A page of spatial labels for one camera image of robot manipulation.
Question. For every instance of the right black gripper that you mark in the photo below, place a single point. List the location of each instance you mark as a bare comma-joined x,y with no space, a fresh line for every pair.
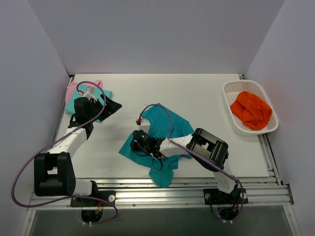
135,144

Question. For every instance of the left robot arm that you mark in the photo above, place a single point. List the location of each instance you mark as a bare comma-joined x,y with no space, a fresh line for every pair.
53,170

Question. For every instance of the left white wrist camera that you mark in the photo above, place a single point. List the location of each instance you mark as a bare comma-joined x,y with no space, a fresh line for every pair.
89,93

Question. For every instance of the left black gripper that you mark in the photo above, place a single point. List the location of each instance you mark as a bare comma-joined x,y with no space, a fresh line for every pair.
103,108

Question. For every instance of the white plastic basket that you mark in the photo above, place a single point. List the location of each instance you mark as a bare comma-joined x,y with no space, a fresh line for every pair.
230,92

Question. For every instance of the orange t shirt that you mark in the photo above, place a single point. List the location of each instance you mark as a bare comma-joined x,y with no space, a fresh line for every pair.
251,110

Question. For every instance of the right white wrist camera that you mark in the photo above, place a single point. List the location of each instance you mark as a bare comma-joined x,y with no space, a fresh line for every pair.
143,124

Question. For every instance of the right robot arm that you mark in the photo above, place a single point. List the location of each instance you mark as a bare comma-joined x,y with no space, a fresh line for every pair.
208,150

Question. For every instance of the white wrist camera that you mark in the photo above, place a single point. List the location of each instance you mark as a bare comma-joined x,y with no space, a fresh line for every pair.
89,93
143,124

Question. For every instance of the teal t shirt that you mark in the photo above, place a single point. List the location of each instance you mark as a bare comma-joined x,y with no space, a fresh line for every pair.
163,124

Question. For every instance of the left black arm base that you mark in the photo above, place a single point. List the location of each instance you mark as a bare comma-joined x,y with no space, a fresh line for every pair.
99,199

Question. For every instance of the aluminium rail frame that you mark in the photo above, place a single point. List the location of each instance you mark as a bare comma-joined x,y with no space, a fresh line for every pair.
98,159

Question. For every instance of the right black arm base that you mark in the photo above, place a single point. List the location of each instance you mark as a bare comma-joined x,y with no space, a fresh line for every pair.
216,197

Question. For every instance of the folded pink t shirt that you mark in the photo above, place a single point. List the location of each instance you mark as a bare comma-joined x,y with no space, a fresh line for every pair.
71,88

